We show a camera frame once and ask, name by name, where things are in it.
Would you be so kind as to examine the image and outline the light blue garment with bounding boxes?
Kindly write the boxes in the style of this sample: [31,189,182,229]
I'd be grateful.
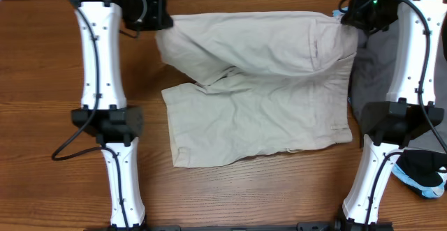
[349,21,446,199]

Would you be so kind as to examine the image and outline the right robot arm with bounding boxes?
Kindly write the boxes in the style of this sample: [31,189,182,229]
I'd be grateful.
[297,0,446,230]

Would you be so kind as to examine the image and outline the grey garment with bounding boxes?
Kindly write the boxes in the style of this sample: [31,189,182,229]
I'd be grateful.
[349,21,446,154]

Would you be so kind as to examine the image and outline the beige shorts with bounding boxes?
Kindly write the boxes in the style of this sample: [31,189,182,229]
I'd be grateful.
[156,11,358,168]

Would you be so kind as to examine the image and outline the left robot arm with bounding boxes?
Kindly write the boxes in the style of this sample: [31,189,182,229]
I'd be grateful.
[69,0,173,230]

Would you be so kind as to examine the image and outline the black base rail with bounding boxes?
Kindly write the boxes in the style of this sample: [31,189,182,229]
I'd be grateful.
[87,221,394,231]

